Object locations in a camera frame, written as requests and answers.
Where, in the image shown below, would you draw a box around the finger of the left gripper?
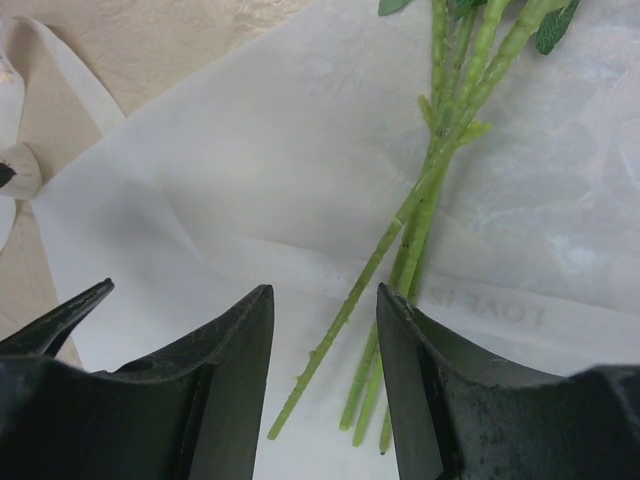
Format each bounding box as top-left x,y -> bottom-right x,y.
1,278 -> 114,358

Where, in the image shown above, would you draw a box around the pink rose stem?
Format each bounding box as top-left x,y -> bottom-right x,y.
340,1 -> 450,445
378,0 -> 511,456
267,1 -> 579,440
339,1 -> 494,447

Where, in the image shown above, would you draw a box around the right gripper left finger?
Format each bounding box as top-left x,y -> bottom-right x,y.
1,285 -> 274,479

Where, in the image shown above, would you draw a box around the white wrapping paper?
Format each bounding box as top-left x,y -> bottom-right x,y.
34,0 -> 640,480

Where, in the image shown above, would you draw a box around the cream printed ribbon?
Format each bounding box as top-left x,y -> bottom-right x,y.
1,15 -> 126,249

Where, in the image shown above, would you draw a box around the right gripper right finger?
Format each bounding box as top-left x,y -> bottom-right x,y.
376,284 -> 639,479

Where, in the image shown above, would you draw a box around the pink rose stem back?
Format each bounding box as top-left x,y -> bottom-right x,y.
339,1 -> 494,447

